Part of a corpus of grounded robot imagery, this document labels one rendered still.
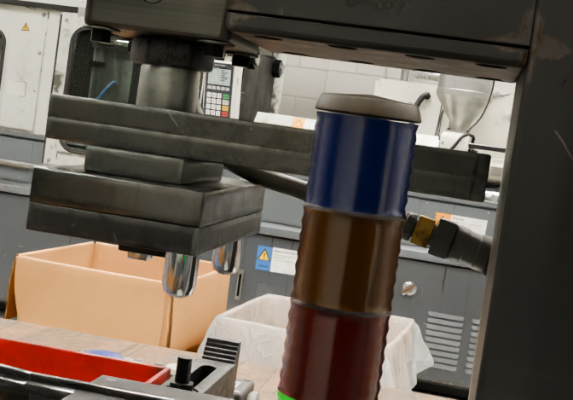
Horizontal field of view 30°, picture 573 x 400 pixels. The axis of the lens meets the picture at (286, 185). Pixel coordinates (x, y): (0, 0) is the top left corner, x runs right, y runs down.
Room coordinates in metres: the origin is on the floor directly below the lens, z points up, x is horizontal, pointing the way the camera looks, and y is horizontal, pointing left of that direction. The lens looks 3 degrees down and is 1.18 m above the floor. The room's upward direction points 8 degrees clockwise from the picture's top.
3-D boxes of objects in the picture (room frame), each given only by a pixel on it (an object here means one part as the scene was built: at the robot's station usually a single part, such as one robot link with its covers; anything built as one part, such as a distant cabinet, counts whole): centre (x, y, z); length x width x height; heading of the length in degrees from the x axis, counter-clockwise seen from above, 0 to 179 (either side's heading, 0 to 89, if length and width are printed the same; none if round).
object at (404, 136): (0.39, -0.03, 1.17); 0.04 x 0.04 x 0.03
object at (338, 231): (0.39, -0.03, 1.14); 0.04 x 0.04 x 0.03
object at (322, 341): (0.39, -0.03, 1.10); 0.04 x 0.04 x 0.03
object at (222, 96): (5.25, 0.36, 1.27); 0.23 x 0.18 x 0.38; 167
